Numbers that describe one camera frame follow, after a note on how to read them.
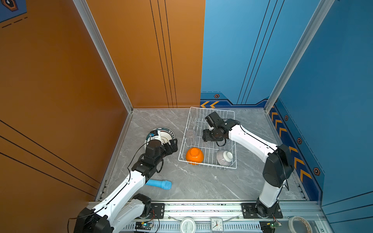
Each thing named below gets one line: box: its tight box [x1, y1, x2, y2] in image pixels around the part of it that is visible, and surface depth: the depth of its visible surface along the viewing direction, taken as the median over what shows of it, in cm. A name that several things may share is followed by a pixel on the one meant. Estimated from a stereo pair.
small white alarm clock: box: [210, 216, 224, 233], surface depth 70 cm
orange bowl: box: [185, 147, 204, 166], surface depth 89 cm
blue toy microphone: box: [145, 179, 173, 190], surface depth 81 cm
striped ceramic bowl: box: [216, 149, 234, 167], surface depth 87 cm
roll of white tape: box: [288, 216, 313, 233], surface depth 70 cm
